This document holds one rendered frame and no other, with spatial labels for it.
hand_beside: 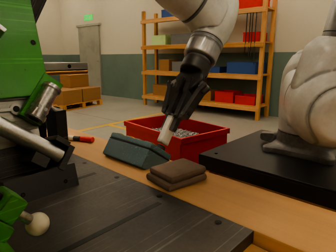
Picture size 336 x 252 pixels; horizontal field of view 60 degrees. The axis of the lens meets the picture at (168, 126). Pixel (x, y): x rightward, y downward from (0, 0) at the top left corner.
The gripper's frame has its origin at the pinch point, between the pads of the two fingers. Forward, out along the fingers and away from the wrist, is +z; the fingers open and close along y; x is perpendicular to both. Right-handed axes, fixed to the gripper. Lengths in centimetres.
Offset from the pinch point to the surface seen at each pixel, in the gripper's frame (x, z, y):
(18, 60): 33.0, 2.6, 12.2
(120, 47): -372, -319, 642
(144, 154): 5.4, 8.2, -1.5
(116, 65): -401, -276, 660
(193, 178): 3.7, 9.5, -14.7
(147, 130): -12.9, -2.2, 20.0
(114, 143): 5.4, 7.8, 9.7
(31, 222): 31.0, 23.7, -14.3
